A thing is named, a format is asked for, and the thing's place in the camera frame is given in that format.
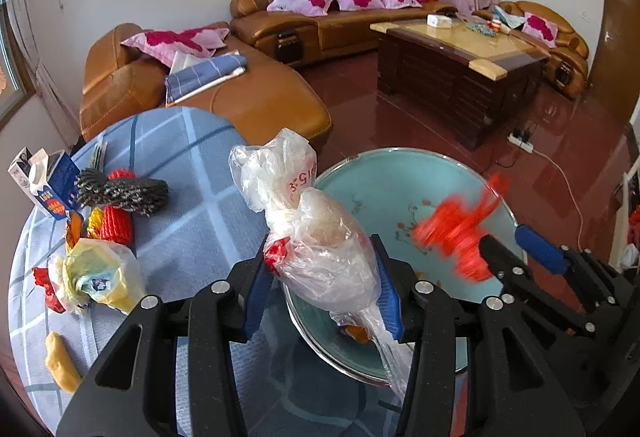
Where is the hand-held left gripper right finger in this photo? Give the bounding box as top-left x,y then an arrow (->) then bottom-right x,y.
357,234 -> 586,437

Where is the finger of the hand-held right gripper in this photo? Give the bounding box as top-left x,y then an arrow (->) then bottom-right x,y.
464,233 -> 539,313
515,225 -> 627,309

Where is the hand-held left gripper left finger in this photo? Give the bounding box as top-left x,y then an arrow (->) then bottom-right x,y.
56,237 -> 276,437

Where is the red plastic bag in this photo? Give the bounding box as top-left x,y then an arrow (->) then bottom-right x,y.
412,174 -> 511,283

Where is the clear plastic bag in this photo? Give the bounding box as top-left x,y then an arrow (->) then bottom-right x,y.
229,128 -> 416,405

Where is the teal enamel basin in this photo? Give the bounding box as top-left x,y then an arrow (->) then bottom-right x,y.
285,148 -> 528,388

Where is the yellow plastic bag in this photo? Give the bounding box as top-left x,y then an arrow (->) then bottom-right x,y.
47,237 -> 147,315

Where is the large red foam net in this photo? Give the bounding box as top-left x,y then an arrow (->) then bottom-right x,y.
99,207 -> 135,247

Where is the white power strip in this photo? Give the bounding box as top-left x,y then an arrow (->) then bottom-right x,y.
507,132 -> 535,152

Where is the black foam net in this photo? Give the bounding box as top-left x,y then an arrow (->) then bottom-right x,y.
75,168 -> 170,218

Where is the yellow green wrapper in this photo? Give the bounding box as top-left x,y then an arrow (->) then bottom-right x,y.
86,208 -> 106,240

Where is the dark wooden coffee table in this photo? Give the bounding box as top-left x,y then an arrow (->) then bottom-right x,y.
370,14 -> 551,152

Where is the orange crumpled wrapper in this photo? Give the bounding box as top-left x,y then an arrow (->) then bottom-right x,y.
65,212 -> 83,248

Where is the brown leather chaise sofa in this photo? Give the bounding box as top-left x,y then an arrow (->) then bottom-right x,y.
80,22 -> 333,152

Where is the yellow sponge cake piece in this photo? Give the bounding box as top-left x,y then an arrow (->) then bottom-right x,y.
45,331 -> 83,394

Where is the brown leather armchair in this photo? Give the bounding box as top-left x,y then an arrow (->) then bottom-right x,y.
472,1 -> 590,100

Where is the red crumpled wrapper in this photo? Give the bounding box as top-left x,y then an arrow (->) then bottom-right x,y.
31,266 -> 66,314

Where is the brown wooden door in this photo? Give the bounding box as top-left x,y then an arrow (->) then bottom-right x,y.
585,0 -> 633,125

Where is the colourful candy pile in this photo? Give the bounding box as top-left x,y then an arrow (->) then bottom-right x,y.
462,19 -> 496,38

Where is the folded blue checked cloth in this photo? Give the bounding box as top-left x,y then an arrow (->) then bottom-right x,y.
165,54 -> 249,106

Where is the blue milk carton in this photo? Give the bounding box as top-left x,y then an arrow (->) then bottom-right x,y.
27,149 -> 81,222

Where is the light blue cloth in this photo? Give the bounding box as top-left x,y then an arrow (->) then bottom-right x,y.
495,7 -> 526,30

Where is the white folded cloth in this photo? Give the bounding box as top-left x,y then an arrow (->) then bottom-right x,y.
169,49 -> 208,78

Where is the white milk carton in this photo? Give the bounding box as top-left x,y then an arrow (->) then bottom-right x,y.
7,147 -> 36,208

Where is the brown leather long sofa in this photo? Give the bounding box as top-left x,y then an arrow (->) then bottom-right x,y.
230,0 -> 458,68

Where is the window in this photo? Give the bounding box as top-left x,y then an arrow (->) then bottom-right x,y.
0,0 -> 38,118

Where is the white cable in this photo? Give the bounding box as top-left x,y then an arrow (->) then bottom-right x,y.
530,147 -> 588,243

